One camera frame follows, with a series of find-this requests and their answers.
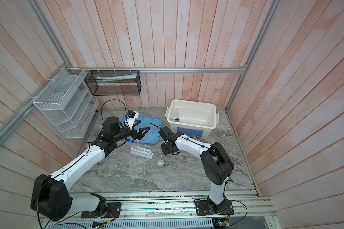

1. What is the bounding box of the blue plastic bin lid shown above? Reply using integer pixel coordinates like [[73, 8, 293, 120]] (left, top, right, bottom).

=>
[[121, 115, 163, 145]]

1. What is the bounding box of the small white ceramic crucible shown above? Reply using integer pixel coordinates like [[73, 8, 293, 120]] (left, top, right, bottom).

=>
[[156, 159, 164, 167]]

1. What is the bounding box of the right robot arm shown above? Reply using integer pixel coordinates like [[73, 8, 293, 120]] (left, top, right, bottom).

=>
[[159, 127, 234, 209]]

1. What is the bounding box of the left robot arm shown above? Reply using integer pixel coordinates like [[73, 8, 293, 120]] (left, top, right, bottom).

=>
[[30, 110, 150, 221]]

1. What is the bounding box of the white test tube rack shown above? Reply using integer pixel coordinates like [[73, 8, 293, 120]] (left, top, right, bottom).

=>
[[131, 147, 153, 159]]

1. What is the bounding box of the white plastic storage bin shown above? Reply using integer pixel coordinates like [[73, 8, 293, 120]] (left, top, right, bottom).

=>
[[165, 99, 220, 139]]

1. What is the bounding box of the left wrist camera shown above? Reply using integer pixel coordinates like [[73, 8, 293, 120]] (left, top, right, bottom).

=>
[[126, 110, 136, 118]]

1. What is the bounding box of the black wire mesh basket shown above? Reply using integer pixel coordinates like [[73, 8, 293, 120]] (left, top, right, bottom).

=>
[[85, 70, 142, 96]]

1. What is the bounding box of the white wire mesh shelf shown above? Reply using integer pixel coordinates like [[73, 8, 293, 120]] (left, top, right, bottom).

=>
[[33, 68, 99, 138]]

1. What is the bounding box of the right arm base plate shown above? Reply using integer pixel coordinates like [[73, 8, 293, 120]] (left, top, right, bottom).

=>
[[194, 199, 234, 216]]

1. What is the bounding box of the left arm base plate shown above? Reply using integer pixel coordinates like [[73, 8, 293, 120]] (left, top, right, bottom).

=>
[[81, 202, 121, 219]]

